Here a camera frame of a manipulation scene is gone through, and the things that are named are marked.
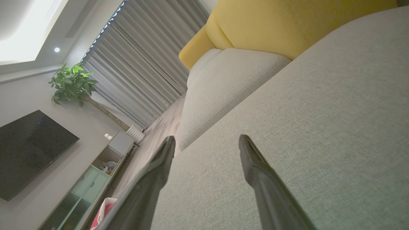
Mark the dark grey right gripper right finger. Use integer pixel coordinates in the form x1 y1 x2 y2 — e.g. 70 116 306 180
238 134 317 230

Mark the black flat television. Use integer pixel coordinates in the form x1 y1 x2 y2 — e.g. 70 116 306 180
0 110 80 202

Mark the pink and white cloth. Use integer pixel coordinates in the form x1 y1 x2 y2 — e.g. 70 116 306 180
90 197 118 230

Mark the small grey toy figure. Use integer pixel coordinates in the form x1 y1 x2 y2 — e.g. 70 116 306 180
100 161 118 174

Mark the grey pleated curtain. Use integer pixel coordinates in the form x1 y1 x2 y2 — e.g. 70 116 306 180
80 0 211 130

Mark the white ribbed plant pot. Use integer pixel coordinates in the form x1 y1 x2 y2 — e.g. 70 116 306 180
126 125 146 144

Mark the light grey sofa seat cushion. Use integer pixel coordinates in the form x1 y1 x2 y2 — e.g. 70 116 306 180
177 48 291 151

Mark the green leafy potted tree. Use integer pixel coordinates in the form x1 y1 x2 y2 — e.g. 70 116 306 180
49 63 131 131

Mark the white pale green TV cabinet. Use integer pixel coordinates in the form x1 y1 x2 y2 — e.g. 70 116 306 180
38 130 136 230

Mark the yellow sofa backrest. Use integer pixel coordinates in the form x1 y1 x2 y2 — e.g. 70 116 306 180
178 0 398 70

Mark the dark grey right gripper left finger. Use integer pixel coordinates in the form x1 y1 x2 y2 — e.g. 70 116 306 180
96 136 176 230

